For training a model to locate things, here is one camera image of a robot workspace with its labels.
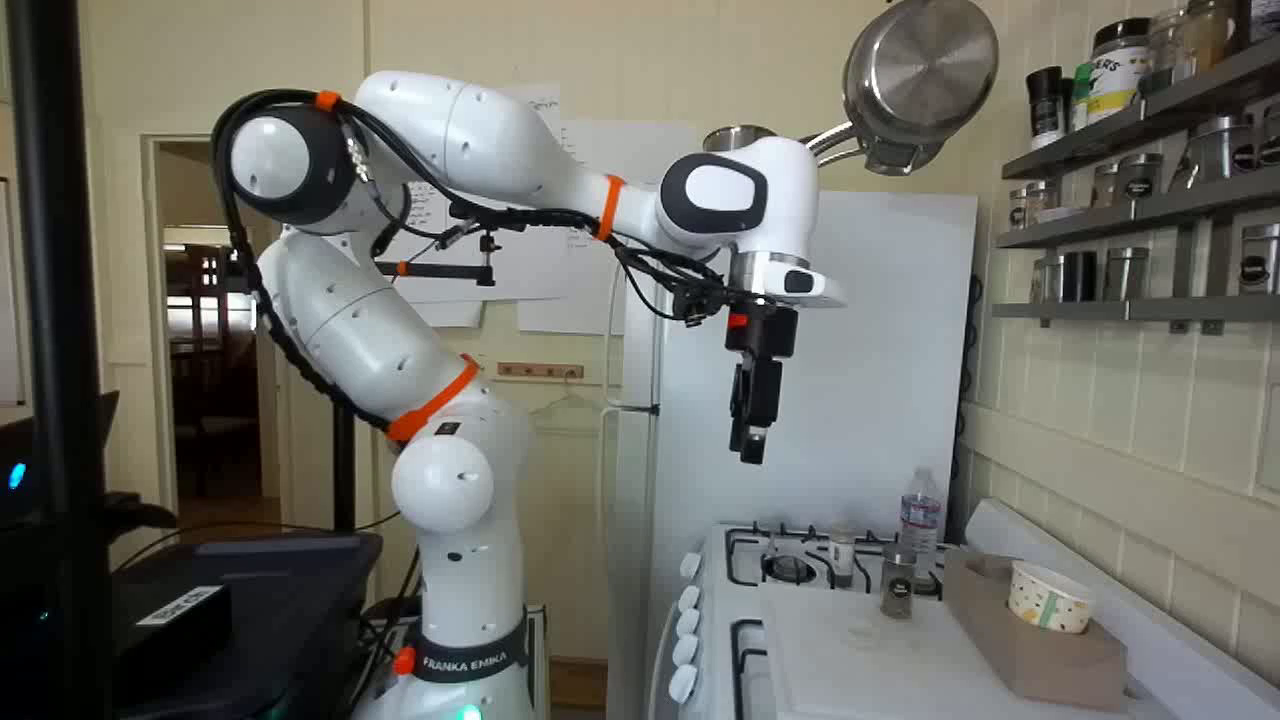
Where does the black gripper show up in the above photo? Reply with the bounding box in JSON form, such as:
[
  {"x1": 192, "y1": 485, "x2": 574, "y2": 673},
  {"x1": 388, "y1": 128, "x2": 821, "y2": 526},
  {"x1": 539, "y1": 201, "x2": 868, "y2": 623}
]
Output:
[{"x1": 726, "y1": 300, "x2": 805, "y2": 467}]

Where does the clear plastic water bottle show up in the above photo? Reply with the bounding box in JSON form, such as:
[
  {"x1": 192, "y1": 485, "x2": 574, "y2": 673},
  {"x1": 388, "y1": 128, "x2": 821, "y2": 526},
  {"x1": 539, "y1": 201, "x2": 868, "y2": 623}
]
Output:
[{"x1": 896, "y1": 464, "x2": 950, "y2": 597}]

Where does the dark spice bottle steel cap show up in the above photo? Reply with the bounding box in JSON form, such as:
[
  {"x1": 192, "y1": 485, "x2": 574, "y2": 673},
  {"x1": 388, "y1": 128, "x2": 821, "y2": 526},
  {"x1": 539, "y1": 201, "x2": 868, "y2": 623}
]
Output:
[{"x1": 878, "y1": 526, "x2": 919, "y2": 623}]

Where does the steel lid spice jar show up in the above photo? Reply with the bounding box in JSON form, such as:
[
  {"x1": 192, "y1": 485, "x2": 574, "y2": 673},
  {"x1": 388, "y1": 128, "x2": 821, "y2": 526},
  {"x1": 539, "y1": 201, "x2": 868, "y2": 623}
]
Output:
[
  {"x1": 1008, "y1": 177, "x2": 1052, "y2": 232},
  {"x1": 1029, "y1": 250, "x2": 1068, "y2": 305},
  {"x1": 1238, "y1": 93, "x2": 1280, "y2": 177},
  {"x1": 1182, "y1": 110, "x2": 1241, "y2": 190},
  {"x1": 1099, "y1": 242, "x2": 1153, "y2": 305},
  {"x1": 1060, "y1": 249, "x2": 1099, "y2": 305},
  {"x1": 1119, "y1": 146, "x2": 1170, "y2": 209},
  {"x1": 1238, "y1": 220, "x2": 1280, "y2": 300},
  {"x1": 1089, "y1": 157, "x2": 1128, "y2": 216}
]

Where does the black spice jar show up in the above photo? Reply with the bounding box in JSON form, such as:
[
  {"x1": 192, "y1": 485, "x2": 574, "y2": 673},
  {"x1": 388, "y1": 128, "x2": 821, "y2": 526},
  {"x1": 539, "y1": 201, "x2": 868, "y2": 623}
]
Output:
[{"x1": 1024, "y1": 64, "x2": 1072, "y2": 150}]

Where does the green lid spice jar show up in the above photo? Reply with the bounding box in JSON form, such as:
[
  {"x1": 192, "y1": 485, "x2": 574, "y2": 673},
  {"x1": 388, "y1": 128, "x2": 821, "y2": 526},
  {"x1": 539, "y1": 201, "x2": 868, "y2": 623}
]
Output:
[{"x1": 1064, "y1": 56, "x2": 1099, "y2": 137}]

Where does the glass spice jar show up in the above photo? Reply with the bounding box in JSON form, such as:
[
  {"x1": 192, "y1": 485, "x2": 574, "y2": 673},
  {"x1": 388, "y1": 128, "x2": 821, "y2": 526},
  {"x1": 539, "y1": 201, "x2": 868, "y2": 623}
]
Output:
[{"x1": 1144, "y1": 8, "x2": 1191, "y2": 96}]

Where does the brown spice jar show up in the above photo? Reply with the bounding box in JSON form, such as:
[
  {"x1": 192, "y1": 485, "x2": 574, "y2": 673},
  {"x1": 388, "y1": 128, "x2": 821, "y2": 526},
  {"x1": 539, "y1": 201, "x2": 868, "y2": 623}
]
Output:
[{"x1": 1178, "y1": 0, "x2": 1243, "y2": 80}]

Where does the white refrigerator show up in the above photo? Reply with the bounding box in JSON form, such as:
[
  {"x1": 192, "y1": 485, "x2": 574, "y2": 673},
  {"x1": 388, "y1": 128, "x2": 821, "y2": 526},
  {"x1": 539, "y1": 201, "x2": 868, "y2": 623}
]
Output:
[{"x1": 606, "y1": 182, "x2": 984, "y2": 720}]

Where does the black burner grate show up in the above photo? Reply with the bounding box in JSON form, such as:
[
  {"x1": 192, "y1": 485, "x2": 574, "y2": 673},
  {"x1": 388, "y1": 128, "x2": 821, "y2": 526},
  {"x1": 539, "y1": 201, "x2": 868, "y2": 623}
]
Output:
[
  {"x1": 727, "y1": 615, "x2": 782, "y2": 720},
  {"x1": 722, "y1": 521, "x2": 966, "y2": 599}
]

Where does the white shaker steel cap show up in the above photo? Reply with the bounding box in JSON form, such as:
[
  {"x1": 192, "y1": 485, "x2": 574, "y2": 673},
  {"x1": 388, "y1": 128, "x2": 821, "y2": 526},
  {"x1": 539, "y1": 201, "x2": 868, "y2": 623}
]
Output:
[{"x1": 826, "y1": 533, "x2": 862, "y2": 589}]

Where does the white gas stove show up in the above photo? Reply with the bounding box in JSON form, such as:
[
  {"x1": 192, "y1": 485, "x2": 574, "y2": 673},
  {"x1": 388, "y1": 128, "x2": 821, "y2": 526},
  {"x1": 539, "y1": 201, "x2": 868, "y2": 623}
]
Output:
[{"x1": 645, "y1": 497, "x2": 1280, "y2": 720}]

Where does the wooden peg strip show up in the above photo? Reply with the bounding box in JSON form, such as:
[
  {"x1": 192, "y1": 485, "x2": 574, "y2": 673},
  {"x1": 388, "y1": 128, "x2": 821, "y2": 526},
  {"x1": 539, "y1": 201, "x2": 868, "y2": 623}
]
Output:
[{"x1": 491, "y1": 360, "x2": 592, "y2": 385}]

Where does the small steel pot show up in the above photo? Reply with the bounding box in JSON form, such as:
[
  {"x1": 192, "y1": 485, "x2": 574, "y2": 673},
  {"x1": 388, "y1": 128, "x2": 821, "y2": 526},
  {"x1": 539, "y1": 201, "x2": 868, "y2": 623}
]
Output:
[{"x1": 702, "y1": 121, "x2": 782, "y2": 157}]

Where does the white patterned paper cup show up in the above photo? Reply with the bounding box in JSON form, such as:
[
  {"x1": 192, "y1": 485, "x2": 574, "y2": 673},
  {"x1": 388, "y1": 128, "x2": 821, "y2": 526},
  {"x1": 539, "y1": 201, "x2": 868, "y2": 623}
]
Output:
[{"x1": 1003, "y1": 556, "x2": 1099, "y2": 634}]

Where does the wooden cutting board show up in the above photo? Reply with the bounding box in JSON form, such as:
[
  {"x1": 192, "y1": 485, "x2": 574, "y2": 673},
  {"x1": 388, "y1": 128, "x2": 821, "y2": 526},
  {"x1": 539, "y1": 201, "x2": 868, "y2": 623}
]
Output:
[{"x1": 942, "y1": 553, "x2": 1132, "y2": 712}]

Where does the large hanging steel pot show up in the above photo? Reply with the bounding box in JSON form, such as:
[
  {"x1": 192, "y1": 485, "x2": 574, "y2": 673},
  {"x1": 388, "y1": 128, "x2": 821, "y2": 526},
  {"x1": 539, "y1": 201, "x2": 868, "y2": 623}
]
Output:
[{"x1": 796, "y1": 0, "x2": 1003, "y2": 180}]

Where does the black equipment case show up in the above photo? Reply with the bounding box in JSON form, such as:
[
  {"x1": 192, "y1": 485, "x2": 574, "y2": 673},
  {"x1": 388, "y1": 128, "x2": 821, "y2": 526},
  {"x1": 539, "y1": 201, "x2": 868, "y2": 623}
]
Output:
[{"x1": 112, "y1": 526, "x2": 394, "y2": 720}]

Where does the white label black lid jar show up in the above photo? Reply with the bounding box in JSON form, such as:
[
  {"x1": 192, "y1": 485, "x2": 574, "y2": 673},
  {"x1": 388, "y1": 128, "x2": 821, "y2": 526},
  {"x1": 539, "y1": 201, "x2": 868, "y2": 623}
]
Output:
[{"x1": 1086, "y1": 17, "x2": 1156, "y2": 128}]

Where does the black box white label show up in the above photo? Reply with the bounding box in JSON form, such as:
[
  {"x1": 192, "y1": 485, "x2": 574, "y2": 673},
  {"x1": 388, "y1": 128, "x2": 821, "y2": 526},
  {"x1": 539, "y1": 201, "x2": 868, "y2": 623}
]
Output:
[{"x1": 112, "y1": 576, "x2": 238, "y2": 695}]

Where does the black vertical pole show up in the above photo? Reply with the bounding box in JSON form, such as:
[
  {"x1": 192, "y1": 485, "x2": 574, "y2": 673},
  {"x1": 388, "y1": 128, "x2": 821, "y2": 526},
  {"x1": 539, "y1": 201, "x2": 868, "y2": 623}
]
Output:
[{"x1": 4, "y1": 0, "x2": 116, "y2": 720}]

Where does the black monitor blue light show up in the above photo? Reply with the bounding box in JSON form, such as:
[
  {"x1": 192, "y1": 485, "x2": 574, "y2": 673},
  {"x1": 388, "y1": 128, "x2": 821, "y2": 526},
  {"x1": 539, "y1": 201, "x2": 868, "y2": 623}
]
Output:
[{"x1": 0, "y1": 397, "x2": 49, "y2": 535}]

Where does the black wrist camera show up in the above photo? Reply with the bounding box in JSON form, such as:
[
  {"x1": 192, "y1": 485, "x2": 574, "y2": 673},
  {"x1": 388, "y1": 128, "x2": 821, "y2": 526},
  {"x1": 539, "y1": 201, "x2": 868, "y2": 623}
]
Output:
[{"x1": 671, "y1": 270, "x2": 732, "y2": 332}]

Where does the metal wall spice rack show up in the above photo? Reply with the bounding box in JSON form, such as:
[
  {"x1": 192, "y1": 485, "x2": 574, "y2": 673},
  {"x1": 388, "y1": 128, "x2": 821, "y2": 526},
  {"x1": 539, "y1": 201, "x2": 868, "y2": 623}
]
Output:
[{"x1": 992, "y1": 34, "x2": 1280, "y2": 335}]

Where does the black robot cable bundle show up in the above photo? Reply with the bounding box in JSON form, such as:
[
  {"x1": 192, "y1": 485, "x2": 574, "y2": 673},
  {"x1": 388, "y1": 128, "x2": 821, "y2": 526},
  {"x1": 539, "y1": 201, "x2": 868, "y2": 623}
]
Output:
[{"x1": 209, "y1": 82, "x2": 738, "y2": 403}]

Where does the white door frame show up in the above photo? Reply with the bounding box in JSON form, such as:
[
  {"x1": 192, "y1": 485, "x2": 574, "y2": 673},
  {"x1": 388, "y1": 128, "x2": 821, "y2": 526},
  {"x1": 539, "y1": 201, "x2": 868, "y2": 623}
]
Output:
[{"x1": 137, "y1": 128, "x2": 368, "y2": 535}]

